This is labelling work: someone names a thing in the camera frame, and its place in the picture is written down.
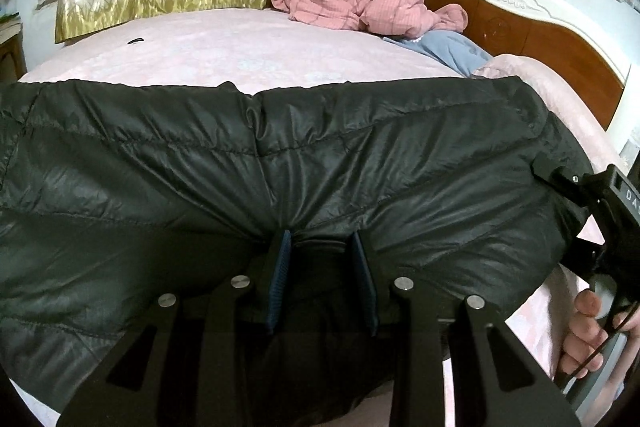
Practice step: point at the blue pillow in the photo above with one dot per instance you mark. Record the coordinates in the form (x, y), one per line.
(449, 48)

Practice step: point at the wooden side table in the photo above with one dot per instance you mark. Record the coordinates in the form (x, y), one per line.
(13, 64)

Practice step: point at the pink bed sheet mattress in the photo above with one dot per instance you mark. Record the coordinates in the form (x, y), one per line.
(256, 50)

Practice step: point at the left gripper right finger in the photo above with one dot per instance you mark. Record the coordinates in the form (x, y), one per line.
(495, 380)

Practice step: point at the pink pillow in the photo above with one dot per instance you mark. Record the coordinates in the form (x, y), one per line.
(562, 100)

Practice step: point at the white and brown headboard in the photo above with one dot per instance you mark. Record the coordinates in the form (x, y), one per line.
(559, 35)

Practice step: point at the right hand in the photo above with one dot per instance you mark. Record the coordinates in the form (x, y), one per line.
(584, 335)

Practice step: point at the black puffer jacket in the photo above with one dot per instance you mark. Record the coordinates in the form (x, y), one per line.
(110, 193)

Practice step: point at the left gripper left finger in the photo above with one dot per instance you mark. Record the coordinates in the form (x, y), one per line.
(200, 360)

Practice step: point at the pink crumpled blanket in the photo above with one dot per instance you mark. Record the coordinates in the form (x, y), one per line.
(409, 19)

